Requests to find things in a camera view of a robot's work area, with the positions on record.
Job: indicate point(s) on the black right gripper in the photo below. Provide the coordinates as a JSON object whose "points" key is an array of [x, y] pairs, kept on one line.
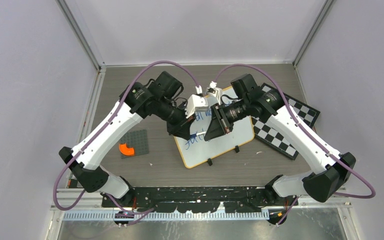
{"points": [[216, 129]]}

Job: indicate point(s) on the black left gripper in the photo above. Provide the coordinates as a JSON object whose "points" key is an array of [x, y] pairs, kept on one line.
{"points": [[182, 128]]}

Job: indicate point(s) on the white blue whiteboard marker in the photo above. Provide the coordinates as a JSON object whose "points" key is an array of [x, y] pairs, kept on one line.
{"points": [[200, 133]]}

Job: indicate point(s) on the yellow framed whiteboard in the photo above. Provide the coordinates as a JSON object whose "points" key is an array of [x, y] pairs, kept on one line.
{"points": [[197, 151]]}

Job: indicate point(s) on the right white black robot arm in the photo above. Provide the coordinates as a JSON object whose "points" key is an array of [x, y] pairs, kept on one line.
{"points": [[329, 169]]}

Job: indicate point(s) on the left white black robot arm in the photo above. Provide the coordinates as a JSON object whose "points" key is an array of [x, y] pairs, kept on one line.
{"points": [[156, 98]]}

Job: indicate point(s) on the black whiteboard stand clip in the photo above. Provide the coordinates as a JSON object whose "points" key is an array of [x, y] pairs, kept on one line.
{"points": [[237, 149]]}

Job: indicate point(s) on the grey lego baseplate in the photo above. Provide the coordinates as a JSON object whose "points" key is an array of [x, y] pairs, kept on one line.
{"points": [[138, 139]]}

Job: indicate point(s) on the orange curved block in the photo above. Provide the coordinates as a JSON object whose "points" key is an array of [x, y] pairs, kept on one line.
{"points": [[125, 150]]}

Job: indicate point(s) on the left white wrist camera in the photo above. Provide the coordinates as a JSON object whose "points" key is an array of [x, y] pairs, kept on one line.
{"points": [[196, 103]]}

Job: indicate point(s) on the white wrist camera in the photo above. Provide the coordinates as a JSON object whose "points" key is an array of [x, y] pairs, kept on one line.
{"points": [[196, 103], [214, 92]]}

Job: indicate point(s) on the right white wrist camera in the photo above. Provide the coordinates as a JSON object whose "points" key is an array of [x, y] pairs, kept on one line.
{"points": [[214, 92]]}

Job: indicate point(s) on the aluminium frame rail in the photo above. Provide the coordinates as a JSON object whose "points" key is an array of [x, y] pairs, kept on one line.
{"points": [[78, 205]]}

